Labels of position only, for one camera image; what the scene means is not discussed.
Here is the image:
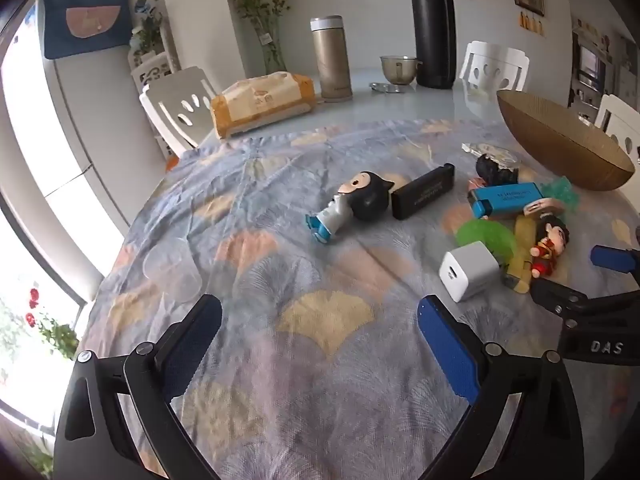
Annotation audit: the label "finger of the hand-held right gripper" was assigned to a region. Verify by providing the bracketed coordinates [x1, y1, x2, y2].
[590, 245, 640, 276]
[530, 277, 593, 328]

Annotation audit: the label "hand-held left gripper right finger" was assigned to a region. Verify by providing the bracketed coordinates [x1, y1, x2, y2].
[417, 295, 586, 480]

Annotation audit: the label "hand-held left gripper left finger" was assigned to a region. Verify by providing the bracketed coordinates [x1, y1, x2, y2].
[52, 294, 223, 480]

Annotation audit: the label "yellow lighter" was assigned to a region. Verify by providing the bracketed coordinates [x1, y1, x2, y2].
[500, 215, 538, 295]

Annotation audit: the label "red-clothed doll figurine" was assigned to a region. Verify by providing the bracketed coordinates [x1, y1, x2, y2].
[530, 212, 571, 278]

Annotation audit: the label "clear plastic cup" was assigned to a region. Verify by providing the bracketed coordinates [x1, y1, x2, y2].
[142, 237, 201, 303]

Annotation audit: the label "teal rubber toy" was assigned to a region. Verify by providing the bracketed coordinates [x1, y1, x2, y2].
[542, 176, 582, 211]

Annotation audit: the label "white charger cube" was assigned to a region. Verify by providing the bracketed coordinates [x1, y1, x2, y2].
[439, 241, 502, 303]

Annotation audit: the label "pink box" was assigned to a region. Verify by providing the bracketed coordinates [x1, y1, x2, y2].
[522, 197, 563, 218]

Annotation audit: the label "green rubber toy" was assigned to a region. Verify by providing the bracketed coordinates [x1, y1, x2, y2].
[456, 219, 521, 266]

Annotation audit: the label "blue lighter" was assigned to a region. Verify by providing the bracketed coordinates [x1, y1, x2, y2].
[467, 182, 543, 220]

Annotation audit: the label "gold ribbed bowl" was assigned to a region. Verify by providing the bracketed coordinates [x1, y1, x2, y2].
[496, 89, 636, 192]

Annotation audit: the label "black dinosaur toy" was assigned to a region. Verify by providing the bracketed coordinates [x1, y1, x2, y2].
[474, 154, 521, 188]

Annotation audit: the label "black rectangular box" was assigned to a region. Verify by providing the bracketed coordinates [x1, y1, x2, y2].
[391, 163, 457, 221]

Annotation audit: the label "black-haired boy figurine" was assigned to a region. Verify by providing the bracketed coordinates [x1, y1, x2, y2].
[305, 171, 396, 245]

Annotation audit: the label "red flowering plant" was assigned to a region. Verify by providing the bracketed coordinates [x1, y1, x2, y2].
[22, 287, 81, 361]

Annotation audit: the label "white cutout chair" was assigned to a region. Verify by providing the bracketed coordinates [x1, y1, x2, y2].
[459, 41, 530, 93]
[594, 94, 640, 161]
[139, 66, 218, 158]

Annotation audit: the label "blue floral tablecloth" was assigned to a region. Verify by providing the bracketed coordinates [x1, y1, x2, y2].
[80, 117, 640, 480]

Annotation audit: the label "clear plastic wrapper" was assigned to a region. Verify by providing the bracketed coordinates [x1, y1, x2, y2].
[461, 141, 516, 166]

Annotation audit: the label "cabinet with microwave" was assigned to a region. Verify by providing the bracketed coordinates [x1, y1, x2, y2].
[570, 20, 640, 111]

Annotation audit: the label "yellow hanging ornaments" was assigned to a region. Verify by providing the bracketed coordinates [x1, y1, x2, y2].
[519, 10, 545, 36]

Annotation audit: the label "white refrigerator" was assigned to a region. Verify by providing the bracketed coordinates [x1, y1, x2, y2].
[0, 0, 166, 301]

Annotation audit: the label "orange tissue pack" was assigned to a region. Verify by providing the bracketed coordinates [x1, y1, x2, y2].
[210, 72, 317, 140]

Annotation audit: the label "white carved shelf with plant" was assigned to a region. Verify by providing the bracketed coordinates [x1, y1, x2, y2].
[127, 0, 181, 92]

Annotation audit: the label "large black thermos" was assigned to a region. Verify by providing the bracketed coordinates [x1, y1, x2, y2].
[406, 0, 457, 90]

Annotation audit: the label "gold thermos flask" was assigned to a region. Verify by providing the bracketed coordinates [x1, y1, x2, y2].
[310, 15, 353, 102]

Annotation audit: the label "vase with green stems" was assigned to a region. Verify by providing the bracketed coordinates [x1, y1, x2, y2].
[222, 0, 296, 76]

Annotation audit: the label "blue fabric fridge cover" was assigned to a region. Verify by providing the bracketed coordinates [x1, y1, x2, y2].
[39, 0, 132, 60]

